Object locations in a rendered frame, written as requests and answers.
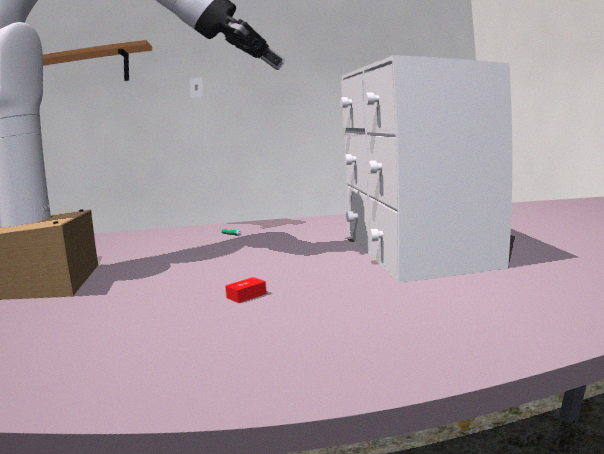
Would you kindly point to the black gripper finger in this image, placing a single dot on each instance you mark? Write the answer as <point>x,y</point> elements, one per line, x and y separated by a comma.
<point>248,35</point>
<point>247,51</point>

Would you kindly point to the white chest of drawers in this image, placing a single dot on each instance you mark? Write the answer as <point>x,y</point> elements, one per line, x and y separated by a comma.
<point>453,120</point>

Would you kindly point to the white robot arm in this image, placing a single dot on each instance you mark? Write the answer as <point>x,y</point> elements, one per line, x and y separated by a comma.
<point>23,187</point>

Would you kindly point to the red 9v battery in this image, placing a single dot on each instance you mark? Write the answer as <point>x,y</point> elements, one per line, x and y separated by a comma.
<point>245,290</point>

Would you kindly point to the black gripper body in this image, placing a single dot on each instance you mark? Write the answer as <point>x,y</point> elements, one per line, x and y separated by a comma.
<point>215,18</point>

